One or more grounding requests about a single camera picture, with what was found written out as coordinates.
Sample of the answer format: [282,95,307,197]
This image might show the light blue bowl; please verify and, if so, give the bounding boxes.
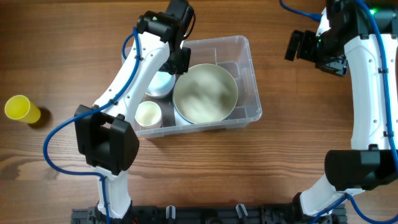
[146,71,176,91]

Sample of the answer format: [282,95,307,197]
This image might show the cream plate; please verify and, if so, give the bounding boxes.
[173,63,239,124]

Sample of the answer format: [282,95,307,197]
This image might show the pink bowl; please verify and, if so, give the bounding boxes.
[146,90,172,99]

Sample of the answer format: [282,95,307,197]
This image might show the cream cup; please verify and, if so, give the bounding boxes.
[134,101,162,125]

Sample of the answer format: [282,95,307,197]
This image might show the yellow cup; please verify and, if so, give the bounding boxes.
[4,95,41,124]

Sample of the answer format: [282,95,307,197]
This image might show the pink cup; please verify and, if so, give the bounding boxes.
[139,123,162,129]

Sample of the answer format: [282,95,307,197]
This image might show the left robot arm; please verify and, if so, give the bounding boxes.
[74,7,196,223]

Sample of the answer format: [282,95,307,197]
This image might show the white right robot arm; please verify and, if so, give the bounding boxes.
[285,1,397,223]

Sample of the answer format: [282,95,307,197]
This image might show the clear plastic storage bin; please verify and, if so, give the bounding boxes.
[132,35,262,138]

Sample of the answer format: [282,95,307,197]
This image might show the white label in bin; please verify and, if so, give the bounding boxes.
[174,107,192,127]

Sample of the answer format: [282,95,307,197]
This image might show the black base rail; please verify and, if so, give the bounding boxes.
[70,203,348,224]

